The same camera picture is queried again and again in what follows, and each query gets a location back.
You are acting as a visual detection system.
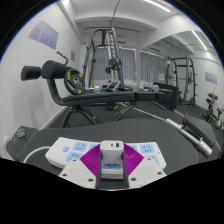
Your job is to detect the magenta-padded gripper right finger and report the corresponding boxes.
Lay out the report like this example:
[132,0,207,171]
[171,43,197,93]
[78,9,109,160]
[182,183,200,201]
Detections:
[112,144,167,190]

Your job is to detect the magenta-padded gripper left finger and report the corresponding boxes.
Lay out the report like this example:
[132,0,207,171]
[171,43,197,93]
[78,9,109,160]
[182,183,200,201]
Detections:
[59,143,113,190]

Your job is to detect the white charger block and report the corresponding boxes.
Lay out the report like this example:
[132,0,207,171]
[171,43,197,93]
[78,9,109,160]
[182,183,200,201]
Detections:
[99,139,125,180]

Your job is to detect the white power strip blue sockets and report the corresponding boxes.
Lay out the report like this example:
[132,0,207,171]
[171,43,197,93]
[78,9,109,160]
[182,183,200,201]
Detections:
[44,136,168,170]

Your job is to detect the silver barbell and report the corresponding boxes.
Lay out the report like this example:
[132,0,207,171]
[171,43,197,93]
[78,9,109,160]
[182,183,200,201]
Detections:
[131,108,213,158]

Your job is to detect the black weight bench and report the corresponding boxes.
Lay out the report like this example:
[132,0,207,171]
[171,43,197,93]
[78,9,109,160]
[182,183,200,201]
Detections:
[20,59,174,128]

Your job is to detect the black square pad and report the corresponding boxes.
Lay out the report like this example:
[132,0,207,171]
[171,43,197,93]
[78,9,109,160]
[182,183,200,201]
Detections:
[5,125,39,161]

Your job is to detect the black box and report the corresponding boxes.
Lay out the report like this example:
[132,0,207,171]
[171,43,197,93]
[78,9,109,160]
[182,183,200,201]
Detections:
[153,82,179,112]

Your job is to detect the bunch of keys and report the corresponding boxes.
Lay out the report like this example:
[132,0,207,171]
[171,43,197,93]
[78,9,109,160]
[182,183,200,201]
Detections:
[14,128,28,139]

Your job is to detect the group of silver dumbbells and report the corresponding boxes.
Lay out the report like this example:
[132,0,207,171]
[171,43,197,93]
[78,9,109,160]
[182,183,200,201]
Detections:
[133,83,160,94]

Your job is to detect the black padded seat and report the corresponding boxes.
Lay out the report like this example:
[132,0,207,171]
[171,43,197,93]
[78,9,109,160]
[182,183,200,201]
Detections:
[182,114,218,148]

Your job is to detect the black yellow weight plate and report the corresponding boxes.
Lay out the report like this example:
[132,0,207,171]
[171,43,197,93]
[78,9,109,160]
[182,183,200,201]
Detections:
[63,67,85,95]
[105,57,121,74]

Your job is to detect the dumbbell rack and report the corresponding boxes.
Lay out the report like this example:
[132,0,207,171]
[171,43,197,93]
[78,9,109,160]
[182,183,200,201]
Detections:
[203,92,224,129]

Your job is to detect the grey window curtain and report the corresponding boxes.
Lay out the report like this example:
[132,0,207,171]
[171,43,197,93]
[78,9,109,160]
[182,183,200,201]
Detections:
[94,45,137,81]

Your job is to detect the black power rack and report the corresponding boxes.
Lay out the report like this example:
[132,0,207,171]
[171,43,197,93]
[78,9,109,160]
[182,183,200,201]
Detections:
[166,54,198,108]

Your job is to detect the short ceiling light strip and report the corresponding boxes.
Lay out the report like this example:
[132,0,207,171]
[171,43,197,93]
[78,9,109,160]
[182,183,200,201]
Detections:
[191,30,208,52]

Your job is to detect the white power strip cable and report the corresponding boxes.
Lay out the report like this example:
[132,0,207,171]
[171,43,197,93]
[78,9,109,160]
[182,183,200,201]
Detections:
[23,145,51,164]

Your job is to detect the white wall socket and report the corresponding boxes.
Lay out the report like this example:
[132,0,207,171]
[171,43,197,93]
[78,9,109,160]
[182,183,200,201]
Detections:
[1,135,9,151]

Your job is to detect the small purple wall poster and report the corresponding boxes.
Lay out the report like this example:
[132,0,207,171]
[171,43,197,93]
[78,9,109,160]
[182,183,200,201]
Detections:
[204,71,218,85]

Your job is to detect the grey cable machine frame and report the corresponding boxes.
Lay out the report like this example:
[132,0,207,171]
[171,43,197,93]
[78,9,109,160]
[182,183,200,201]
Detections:
[81,28,128,91]

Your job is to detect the large purple wall poster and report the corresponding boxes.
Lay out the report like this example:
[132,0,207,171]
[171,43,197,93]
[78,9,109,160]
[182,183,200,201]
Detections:
[28,19,60,50]

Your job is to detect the black hanging cable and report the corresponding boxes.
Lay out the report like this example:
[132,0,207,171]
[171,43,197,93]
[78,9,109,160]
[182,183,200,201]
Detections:
[111,0,122,29]

